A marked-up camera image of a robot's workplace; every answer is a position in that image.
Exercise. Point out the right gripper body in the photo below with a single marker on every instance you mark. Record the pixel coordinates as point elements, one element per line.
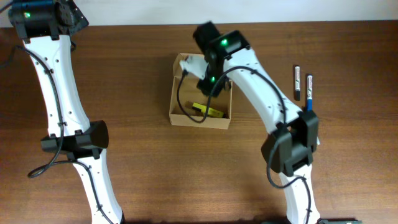
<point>210,88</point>

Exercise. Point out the yellow highlighter marker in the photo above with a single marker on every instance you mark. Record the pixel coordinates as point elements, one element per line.
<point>209,111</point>

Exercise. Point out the cardboard box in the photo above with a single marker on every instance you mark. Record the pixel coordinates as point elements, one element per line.
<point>186,90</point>

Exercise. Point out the black whiteboard marker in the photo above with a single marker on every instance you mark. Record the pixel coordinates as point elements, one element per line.
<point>297,83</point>

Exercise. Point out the blue whiteboard marker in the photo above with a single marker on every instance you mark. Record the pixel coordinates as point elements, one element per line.
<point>309,92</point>

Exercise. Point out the yellow tape roll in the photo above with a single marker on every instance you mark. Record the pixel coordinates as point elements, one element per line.
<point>189,105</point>

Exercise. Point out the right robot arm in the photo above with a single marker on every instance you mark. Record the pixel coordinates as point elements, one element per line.
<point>292,133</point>

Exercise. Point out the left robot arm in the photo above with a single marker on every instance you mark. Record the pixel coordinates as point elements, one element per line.
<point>45,27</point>

